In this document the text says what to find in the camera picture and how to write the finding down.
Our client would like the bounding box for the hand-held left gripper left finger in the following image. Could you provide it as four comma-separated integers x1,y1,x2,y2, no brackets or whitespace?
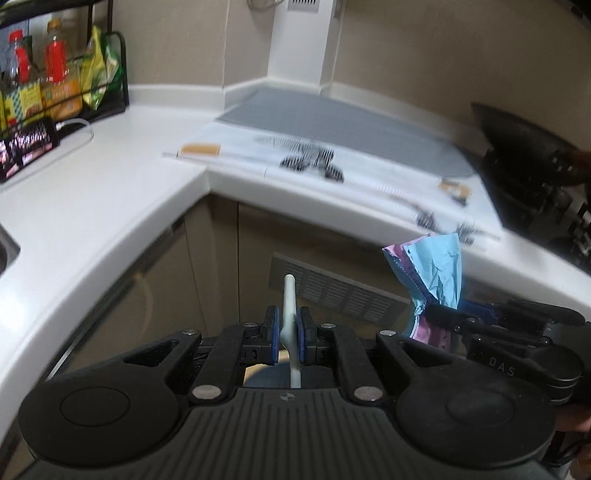
121,305,283,404

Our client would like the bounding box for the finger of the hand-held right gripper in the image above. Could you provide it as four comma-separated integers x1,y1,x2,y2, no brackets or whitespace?
461,299,584,325
425,305,553,348

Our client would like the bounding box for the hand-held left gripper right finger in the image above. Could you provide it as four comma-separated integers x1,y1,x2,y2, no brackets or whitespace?
296,305,446,404

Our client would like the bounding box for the mint white plastic stick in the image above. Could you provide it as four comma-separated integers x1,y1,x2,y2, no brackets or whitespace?
283,274,304,389

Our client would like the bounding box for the blue pink wrapper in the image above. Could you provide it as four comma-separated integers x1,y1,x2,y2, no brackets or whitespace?
382,232,464,343

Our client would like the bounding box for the silver cabinet vent grille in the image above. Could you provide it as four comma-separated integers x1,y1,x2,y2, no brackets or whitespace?
269,251,413,325

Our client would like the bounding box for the beige cabinet door with vent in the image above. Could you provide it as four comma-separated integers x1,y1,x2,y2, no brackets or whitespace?
237,202,462,334

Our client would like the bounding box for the plain beige cabinet door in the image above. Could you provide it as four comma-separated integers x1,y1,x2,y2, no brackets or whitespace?
55,215,225,374

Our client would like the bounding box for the black wok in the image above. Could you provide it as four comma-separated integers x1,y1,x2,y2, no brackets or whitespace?
470,102,591,186

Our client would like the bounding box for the grey white printed cloth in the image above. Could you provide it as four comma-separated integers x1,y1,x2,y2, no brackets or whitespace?
161,88,505,241

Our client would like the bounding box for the black smartphone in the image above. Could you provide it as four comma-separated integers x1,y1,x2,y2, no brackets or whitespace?
0,115,62,182

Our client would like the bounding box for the green snack bag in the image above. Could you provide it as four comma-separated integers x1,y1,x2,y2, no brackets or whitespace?
104,34,126,92

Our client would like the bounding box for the yellow snack bag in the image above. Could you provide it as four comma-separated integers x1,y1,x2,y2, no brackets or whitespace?
81,25,110,110

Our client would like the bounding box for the oil bottle with red label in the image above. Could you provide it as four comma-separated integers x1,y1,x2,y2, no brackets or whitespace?
41,18,85,117

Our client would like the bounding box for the red cap sauce bottle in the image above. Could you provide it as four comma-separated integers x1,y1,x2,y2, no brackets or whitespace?
4,30,44,121

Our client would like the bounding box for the white charging cable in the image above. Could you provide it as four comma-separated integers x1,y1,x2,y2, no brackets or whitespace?
54,117,96,149

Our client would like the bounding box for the black wire spice rack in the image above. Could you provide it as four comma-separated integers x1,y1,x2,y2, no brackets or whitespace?
0,0,131,184

